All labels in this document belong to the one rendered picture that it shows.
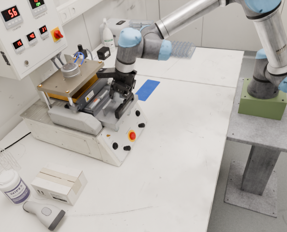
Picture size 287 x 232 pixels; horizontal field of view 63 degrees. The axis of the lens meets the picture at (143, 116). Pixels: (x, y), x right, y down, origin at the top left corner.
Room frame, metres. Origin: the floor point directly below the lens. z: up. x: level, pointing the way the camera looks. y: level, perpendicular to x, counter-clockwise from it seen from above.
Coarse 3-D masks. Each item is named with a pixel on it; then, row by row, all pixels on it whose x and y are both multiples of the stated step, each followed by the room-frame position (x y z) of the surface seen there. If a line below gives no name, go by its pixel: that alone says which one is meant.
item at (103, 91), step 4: (104, 88) 0.97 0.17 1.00; (108, 88) 0.96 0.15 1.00; (100, 92) 0.94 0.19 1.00; (104, 92) 0.94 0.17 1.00; (96, 96) 0.91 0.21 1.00; (100, 96) 0.91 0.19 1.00; (92, 100) 0.88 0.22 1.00; (96, 100) 0.88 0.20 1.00; (88, 104) 0.86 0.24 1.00; (92, 104) 0.85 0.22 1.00; (88, 108) 0.83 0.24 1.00; (92, 108) 0.82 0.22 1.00
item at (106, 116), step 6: (108, 102) 0.85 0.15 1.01; (132, 102) 0.88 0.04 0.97; (102, 108) 0.81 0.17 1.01; (108, 108) 0.83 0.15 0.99; (114, 108) 0.85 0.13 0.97; (126, 108) 0.84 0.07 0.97; (102, 114) 0.82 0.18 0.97; (108, 114) 0.81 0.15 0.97; (114, 114) 0.81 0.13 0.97; (120, 114) 0.80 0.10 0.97; (126, 114) 0.82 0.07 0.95; (102, 120) 0.78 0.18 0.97; (108, 120) 0.77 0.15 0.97; (114, 120) 0.77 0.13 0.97; (120, 120) 0.77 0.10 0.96; (108, 126) 0.76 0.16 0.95; (114, 126) 0.74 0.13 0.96
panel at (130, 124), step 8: (136, 104) 0.98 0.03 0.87; (128, 120) 0.88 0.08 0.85; (136, 120) 0.92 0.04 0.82; (144, 120) 0.95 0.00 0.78; (104, 128) 0.77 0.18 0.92; (120, 128) 0.82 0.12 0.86; (128, 128) 0.85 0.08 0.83; (136, 128) 0.88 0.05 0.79; (104, 136) 0.74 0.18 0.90; (112, 136) 0.77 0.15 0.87; (120, 136) 0.79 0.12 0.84; (128, 136) 0.82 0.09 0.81; (136, 136) 0.85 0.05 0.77; (112, 144) 0.74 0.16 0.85; (120, 144) 0.76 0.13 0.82; (128, 144) 0.79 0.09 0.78; (120, 152) 0.73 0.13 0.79; (128, 152) 0.76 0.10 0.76; (120, 160) 0.70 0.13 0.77
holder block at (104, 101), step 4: (108, 96) 0.91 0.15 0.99; (104, 100) 0.88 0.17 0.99; (108, 100) 0.91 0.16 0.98; (100, 104) 0.86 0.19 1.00; (104, 104) 0.88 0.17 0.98; (68, 108) 0.87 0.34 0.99; (96, 108) 0.83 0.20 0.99; (100, 108) 0.85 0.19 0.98; (84, 112) 0.83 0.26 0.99; (88, 112) 0.81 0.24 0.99; (92, 112) 0.81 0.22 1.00; (96, 112) 0.82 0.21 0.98
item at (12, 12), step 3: (9, 9) 0.96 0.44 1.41; (12, 9) 0.97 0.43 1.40; (15, 9) 0.98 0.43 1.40; (3, 12) 0.94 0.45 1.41; (6, 12) 0.95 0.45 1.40; (9, 12) 0.96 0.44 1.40; (12, 12) 0.97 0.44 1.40; (15, 12) 0.98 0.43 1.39; (6, 15) 0.94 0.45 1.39; (9, 15) 0.95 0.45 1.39; (12, 15) 0.96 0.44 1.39; (15, 15) 0.97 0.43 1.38; (6, 18) 0.94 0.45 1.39; (9, 18) 0.95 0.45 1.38
